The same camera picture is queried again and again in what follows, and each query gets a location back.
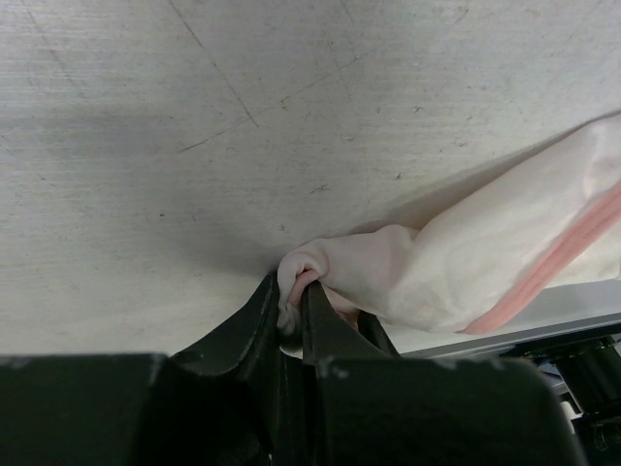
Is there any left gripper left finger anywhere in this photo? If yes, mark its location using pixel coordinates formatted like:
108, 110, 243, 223
159, 274, 280, 456

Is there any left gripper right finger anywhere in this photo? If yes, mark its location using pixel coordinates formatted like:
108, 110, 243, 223
301, 282, 400, 456

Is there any white underwear pink trim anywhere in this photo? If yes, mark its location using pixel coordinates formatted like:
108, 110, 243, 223
277, 116, 620, 352

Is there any aluminium rail frame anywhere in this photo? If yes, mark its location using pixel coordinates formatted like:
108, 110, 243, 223
397, 281, 621, 423

